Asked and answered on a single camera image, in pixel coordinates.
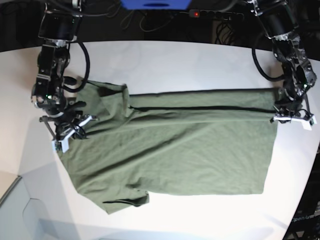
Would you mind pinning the black power strip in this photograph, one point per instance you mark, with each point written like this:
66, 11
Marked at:
216, 15

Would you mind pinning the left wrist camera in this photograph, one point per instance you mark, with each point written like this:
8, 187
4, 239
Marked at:
307, 124

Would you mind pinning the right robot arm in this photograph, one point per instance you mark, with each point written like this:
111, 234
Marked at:
58, 29

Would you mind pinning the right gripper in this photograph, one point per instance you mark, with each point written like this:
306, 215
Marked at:
65, 125

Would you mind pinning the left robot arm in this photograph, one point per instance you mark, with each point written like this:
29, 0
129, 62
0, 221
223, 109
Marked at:
280, 26

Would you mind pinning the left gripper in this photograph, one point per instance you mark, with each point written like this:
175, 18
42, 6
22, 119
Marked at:
291, 111

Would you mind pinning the green t-shirt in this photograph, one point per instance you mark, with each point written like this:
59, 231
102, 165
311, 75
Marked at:
208, 142

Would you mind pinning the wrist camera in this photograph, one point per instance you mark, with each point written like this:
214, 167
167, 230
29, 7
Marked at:
307, 124
60, 145

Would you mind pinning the blue box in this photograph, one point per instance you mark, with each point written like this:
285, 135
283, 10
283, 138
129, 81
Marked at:
155, 4

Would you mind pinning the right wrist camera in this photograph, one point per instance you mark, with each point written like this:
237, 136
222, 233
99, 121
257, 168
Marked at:
60, 145

